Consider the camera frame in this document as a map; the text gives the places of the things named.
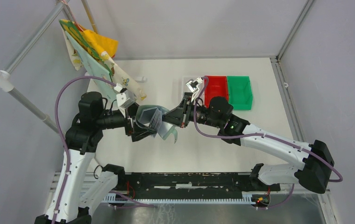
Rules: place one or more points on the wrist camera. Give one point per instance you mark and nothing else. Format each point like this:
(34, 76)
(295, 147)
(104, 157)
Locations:
(125, 98)
(194, 86)

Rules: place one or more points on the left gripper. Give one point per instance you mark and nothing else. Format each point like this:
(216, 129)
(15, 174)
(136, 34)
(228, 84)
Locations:
(137, 131)

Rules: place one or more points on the green leather card holder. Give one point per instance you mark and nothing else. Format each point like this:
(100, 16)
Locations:
(145, 113)

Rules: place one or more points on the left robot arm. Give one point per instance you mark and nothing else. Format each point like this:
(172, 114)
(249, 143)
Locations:
(68, 206)

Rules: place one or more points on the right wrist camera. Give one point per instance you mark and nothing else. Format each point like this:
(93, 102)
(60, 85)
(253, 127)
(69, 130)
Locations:
(194, 86)

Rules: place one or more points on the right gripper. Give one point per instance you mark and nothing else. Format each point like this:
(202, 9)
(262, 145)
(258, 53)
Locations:
(178, 116)

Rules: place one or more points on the green plastic bin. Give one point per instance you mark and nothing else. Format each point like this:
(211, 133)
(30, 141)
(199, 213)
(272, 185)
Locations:
(240, 92)

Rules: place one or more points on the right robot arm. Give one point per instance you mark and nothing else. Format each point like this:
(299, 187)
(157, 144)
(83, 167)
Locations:
(307, 164)

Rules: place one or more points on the patterned cloth bags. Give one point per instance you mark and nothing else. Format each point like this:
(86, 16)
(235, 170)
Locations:
(95, 53)

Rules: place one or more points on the clear plastic bin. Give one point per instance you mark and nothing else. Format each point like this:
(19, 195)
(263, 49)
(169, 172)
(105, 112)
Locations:
(184, 87)

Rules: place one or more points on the red plastic bin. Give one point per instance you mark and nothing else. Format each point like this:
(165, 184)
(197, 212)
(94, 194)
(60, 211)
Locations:
(216, 86)

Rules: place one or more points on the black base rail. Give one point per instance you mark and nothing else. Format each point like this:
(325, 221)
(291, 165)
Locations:
(191, 185)

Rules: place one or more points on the white pipe pole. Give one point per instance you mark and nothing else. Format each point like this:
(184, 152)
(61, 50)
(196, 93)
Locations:
(9, 88)

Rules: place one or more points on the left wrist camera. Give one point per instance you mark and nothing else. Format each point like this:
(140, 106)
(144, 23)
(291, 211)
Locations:
(125, 98)

